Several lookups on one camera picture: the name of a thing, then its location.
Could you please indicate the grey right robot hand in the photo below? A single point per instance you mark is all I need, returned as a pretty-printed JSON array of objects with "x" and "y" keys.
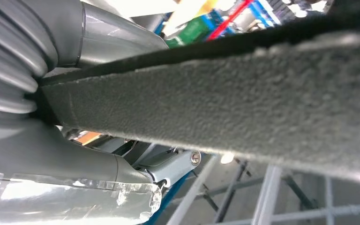
[{"x": 43, "y": 149}]

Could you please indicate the blue metal shelf rack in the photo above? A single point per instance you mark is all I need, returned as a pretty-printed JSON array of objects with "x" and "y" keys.
[{"x": 262, "y": 11}]

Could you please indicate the green box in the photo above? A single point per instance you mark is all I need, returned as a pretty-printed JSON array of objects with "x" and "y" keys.
[{"x": 192, "y": 31}]

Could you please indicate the red barrier belt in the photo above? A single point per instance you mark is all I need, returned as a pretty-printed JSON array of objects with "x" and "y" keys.
[{"x": 226, "y": 21}]

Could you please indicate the white table frame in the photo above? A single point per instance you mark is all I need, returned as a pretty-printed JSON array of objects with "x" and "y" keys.
[{"x": 267, "y": 192}]

